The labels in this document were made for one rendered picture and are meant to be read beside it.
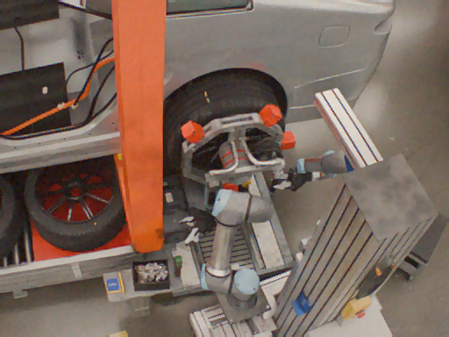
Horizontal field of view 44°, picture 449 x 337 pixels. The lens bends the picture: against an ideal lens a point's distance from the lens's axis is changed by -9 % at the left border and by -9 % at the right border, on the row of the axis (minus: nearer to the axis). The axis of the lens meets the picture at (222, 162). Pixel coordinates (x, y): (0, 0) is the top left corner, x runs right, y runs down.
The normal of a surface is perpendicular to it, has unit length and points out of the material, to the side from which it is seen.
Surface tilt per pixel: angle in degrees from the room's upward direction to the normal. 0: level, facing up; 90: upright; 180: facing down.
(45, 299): 0
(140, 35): 90
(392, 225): 0
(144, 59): 90
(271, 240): 0
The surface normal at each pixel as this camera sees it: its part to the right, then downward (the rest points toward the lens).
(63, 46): 0.26, 0.26
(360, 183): 0.08, -0.56
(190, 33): 0.28, 0.71
